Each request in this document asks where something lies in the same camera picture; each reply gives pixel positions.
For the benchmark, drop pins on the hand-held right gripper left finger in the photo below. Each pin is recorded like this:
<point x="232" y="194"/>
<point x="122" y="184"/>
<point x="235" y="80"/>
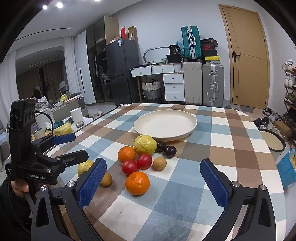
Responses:
<point x="92" y="183"/>

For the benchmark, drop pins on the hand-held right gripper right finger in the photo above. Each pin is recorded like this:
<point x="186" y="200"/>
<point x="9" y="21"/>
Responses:
<point x="214" y="185"/>

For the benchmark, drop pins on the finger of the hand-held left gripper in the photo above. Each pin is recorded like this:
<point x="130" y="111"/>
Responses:
<point x="74" y="156"/>
<point x="63" y="138"/>

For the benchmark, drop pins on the brown round fruit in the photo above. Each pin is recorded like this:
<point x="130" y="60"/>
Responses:
<point x="106" y="180"/>
<point x="159" y="163"/>

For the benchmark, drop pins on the green-yellow lemon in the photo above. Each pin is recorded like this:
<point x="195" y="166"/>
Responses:
<point x="83" y="168"/>

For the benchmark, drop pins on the red tomato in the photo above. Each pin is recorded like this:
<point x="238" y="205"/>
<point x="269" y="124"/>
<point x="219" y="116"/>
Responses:
<point x="129" y="168"/>
<point x="145" y="161"/>

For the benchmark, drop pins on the orange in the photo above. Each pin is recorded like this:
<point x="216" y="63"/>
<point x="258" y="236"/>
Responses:
<point x="137" y="183"/>
<point x="126" y="154"/>

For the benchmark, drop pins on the dark purple plum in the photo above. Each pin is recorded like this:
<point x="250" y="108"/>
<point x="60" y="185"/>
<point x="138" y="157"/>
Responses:
<point x="170" y="152"/>
<point x="160" y="147"/>

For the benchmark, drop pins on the large yellow guava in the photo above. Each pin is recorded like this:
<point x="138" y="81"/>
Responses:
<point x="145" y="144"/>

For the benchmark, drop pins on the cream round plate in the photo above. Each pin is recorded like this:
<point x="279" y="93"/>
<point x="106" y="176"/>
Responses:
<point x="165" y="125"/>

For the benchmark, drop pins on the person's left forearm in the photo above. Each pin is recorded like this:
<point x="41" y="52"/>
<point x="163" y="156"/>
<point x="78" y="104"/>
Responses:
<point x="11" y="213"/>

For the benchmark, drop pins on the person's left hand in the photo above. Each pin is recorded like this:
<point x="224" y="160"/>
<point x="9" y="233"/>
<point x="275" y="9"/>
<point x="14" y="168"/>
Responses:
<point x="19" y="186"/>

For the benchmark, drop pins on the yellow bag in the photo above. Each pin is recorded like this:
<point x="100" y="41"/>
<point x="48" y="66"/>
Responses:
<point x="63" y="129"/>

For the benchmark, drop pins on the white cylindrical appliance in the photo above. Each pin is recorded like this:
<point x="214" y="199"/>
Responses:
<point x="76" y="115"/>

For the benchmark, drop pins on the white wardrobe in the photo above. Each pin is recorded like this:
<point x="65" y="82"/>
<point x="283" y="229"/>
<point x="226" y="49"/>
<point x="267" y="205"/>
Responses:
<point x="83" y="69"/>

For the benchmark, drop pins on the black rimmed round tray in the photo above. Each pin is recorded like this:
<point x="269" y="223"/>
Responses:
<point x="271" y="140"/>

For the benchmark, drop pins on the blue bag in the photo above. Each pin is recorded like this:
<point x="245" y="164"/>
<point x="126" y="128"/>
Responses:
<point x="286" y="169"/>

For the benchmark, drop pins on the doormat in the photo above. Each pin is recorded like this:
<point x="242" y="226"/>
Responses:
<point x="248" y="108"/>

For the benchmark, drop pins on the cardboard box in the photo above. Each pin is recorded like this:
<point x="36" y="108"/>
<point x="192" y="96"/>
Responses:
<point x="280" y="128"/>

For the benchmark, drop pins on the dark glass wardrobe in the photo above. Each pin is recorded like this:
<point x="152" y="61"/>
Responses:
<point x="99" y="58"/>

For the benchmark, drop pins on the dark refrigerator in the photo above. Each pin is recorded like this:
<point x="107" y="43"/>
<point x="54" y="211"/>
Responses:
<point x="122" y="69"/>

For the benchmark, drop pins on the silver suitcase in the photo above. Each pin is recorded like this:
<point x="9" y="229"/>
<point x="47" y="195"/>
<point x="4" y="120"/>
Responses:
<point x="212" y="85"/>

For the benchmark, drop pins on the wicker basket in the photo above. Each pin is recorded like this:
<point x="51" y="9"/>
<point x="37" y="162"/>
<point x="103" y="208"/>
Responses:
<point x="151" y="89"/>

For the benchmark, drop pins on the beige suitcase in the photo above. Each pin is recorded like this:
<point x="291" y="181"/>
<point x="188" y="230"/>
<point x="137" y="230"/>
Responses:
<point x="192" y="83"/>

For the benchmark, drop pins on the white drawer desk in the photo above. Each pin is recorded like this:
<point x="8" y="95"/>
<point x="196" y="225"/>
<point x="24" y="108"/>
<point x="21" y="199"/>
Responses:
<point x="173" y="80"/>

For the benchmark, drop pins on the shoe rack with shoes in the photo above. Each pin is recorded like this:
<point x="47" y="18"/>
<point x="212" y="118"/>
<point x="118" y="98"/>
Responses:
<point x="290" y="97"/>

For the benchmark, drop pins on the grey arched tube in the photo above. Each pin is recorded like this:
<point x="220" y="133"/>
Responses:
<point x="148" y="51"/>

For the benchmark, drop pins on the yellow black box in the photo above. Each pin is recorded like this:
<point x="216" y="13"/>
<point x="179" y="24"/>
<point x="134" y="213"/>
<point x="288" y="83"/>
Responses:
<point x="212" y="59"/>

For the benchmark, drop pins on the wooden door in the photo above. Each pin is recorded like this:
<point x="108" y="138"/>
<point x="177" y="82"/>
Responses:
<point x="249" y="58"/>

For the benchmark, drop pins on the red black shoe box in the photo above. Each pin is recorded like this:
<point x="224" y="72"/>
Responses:
<point x="209" y="47"/>

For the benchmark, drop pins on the teal suitcase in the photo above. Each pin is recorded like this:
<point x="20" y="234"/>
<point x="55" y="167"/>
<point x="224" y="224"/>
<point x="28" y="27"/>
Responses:
<point x="190" y="42"/>

